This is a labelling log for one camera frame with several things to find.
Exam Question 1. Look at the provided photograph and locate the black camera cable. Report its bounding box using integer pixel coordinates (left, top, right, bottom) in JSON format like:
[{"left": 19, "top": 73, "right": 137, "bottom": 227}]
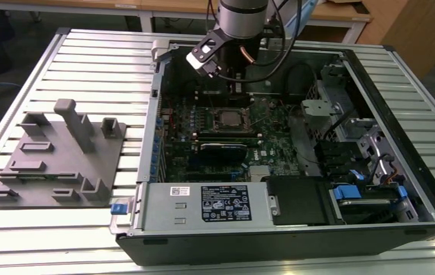
[{"left": 213, "top": 0, "right": 305, "bottom": 84}]

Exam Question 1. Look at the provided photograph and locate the CPU socket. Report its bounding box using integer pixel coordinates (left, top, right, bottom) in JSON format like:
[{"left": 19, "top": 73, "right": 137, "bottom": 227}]
[{"left": 209, "top": 105, "right": 256, "bottom": 130}]

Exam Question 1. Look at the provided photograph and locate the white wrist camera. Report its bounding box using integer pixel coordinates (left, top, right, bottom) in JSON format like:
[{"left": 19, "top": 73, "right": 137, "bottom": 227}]
[{"left": 185, "top": 30, "right": 226, "bottom": 78}]

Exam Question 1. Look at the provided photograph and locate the metal drive cage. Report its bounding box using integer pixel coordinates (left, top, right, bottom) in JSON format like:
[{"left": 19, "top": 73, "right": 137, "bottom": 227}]
[{"left": 300, "top": 64, "right": 360, "bottom": 144}]

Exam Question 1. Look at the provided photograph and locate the grey case handle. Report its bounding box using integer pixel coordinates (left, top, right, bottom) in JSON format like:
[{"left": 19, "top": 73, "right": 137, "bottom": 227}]
[{"left": 152, "top": 40, "right": 173, "bottom": 62}]

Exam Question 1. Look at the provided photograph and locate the black open PC case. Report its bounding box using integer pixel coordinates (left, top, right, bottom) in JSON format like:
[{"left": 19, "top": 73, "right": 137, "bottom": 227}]
[{"left": 108, "top": 40, "right": 435, "bottom": 267}]

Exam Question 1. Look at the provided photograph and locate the silver finned heatsink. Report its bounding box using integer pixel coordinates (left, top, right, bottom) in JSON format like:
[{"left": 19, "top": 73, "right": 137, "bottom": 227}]
[{"left": 248, "top": 165, "right": 273, "bottom": 182}]

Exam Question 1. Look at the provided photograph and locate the green motherboard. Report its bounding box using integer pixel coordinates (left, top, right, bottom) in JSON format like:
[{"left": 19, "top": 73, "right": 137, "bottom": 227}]
[{"left": 155, "top": 96, "right": 310, "bottom": 184}]

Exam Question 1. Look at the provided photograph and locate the black plastic shroud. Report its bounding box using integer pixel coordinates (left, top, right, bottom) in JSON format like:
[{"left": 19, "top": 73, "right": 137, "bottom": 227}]
[{"left": 266, "top": 176, "right": 346, "bottom": 227}]

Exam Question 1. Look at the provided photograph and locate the hard disk in blue carrier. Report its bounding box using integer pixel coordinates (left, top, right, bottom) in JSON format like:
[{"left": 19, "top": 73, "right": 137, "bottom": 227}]
[{"left": 328, "top": 184, "right": 397, "bottom": 226}]

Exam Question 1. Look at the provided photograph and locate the metal locking lever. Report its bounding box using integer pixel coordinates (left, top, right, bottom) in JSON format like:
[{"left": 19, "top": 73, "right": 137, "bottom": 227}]
[{"left": 250, "top": 114, "right": 272, "bottom": 127}]

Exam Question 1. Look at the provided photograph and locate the black looped wire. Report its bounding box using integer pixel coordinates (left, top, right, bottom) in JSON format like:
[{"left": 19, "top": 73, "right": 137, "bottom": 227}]
[{"left": 284, "top": 60, "right": 320, "bottom": 97}]

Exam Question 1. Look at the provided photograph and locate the blue case latch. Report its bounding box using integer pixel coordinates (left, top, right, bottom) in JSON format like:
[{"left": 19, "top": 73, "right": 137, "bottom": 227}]
[{"left": 109, "top": 202, "right": 128, "bottom": 215}]

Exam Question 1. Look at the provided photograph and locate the silver CPU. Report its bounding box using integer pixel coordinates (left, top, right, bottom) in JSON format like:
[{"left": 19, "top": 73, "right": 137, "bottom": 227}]
[{"left": 220, "top": 110, "right": 245, "bottom": 127}]

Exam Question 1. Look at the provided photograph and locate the silver power supply unit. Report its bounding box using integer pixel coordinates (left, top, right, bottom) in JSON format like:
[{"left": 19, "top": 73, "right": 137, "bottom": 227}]
[{"left": 141, "top": 182, "right": 276, "bottom": 231}]

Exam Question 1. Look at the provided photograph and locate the black graphics card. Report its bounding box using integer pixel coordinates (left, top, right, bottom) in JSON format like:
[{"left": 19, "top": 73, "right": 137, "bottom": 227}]
[{"left": 199, "top": 142, "right": 249, "bottom": 172}]

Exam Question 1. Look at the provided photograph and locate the wooden cabinet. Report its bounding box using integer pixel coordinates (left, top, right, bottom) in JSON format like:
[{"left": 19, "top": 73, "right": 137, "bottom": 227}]
[{"left": 354, "top": 0, "right": 435, "bottom": 80}]

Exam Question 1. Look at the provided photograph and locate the grey parts rack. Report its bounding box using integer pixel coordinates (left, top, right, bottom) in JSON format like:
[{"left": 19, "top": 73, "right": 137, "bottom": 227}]
[{"left": 0, "top": 99, "right": 129, "bottom": 209}]

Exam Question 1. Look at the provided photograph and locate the wooden desk white frame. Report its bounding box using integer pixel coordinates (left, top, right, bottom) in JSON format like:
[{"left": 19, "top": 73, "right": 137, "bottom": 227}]
[
  {"left": 0, "top": 0, "right": 153, "bottom": 32},
  {"left": 141, "top": 0, "right": 374, "bottom": 44}
]

